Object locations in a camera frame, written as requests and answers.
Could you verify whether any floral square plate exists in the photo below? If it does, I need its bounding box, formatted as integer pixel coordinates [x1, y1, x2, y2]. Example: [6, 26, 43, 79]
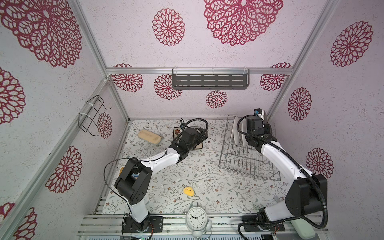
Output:
[173, 127, 203, 150]

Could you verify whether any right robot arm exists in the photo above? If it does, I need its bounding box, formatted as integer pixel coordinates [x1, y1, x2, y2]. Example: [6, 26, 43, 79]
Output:
[236, 109, 329, 229]

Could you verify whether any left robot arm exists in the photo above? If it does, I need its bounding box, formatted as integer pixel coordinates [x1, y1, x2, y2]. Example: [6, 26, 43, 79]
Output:
[115, 127, 208, 224]

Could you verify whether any white round plate front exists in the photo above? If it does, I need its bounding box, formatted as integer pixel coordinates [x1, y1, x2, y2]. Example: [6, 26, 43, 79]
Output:
[233, 117, 241, 146]

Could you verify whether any tan sponge block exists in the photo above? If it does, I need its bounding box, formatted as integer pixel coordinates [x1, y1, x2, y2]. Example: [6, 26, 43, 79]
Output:
[138, 129, 162, 145]

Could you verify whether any yellow small piece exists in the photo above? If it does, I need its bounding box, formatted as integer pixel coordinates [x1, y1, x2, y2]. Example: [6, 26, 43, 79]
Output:
[183, 187, 195, 197]

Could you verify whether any white alarm clock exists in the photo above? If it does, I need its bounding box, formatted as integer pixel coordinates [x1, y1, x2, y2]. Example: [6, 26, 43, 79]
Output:
[186, 206, 213, 240]

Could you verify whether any pale green bottle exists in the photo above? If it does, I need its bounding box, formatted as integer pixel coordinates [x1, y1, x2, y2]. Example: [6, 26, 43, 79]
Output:
[291, 219, 316, 240]

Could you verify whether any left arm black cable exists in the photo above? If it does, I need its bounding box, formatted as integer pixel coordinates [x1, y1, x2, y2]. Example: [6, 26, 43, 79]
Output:
[103, 118, 210, 211]

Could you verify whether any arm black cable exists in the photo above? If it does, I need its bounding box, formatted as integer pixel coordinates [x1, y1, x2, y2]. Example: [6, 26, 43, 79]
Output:
[103, 118, 210, 211]
[236, 114, 329, 240]

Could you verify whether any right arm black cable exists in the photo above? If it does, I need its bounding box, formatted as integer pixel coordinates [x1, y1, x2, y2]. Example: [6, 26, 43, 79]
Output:
[236, 114, 329, 240]

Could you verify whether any wire dish rack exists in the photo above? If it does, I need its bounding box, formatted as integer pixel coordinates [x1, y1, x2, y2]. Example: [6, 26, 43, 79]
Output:
[219, 115, 282, 181]

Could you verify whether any grey wall shelf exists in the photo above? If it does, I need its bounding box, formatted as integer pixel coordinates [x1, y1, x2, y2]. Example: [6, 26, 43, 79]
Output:
[171, 69, 250, 90]

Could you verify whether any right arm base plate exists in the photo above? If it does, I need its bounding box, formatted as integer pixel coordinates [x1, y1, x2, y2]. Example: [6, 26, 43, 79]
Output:
[242, 215, 286, 232]

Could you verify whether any black wire wall basket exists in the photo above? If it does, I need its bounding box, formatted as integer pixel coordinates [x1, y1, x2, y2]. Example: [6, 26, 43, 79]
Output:
[78, 95, 113, 139]

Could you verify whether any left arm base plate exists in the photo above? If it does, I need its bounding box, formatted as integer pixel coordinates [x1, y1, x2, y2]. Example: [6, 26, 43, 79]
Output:
[122, 214, 164, 234]

